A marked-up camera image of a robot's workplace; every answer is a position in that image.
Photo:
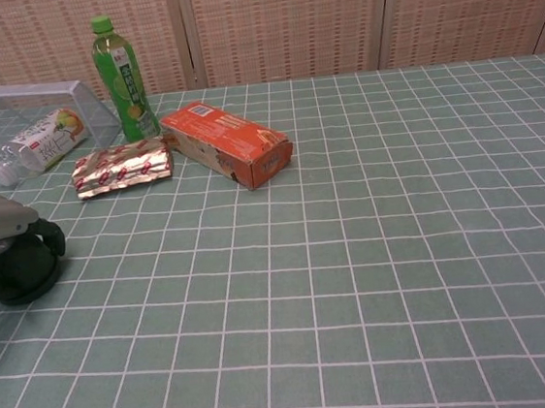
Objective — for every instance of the dark green dome cup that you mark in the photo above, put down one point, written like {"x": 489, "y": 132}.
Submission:
{"x": 20, "y": 262}

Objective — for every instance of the dark green round base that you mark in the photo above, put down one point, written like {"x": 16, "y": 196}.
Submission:
{"x": 42, "y": 288}

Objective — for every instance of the clear bottle with white label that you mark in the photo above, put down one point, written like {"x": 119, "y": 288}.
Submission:
{"x": 49, "y": 140}

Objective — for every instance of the silver foil snack packet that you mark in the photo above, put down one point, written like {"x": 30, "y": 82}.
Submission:
{"x": 122, "y": 168}

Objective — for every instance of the green tea bottle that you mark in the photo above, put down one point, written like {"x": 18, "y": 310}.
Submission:
{"x": 128, "y": 92}

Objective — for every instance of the orange cardboard box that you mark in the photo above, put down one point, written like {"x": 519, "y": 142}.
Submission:
{"x": 226, "y": 136}

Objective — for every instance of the green checked tablecloth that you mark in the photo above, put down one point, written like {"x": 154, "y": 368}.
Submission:
{"x": 356, "y": 253}

